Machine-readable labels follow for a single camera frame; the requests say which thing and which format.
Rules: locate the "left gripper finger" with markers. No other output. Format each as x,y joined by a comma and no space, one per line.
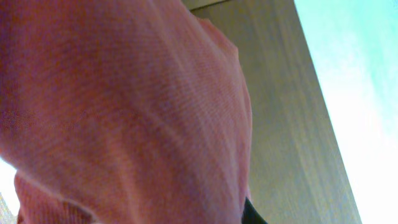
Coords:
250,214

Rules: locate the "red t-shirt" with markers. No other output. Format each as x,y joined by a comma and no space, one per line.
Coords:
122,112

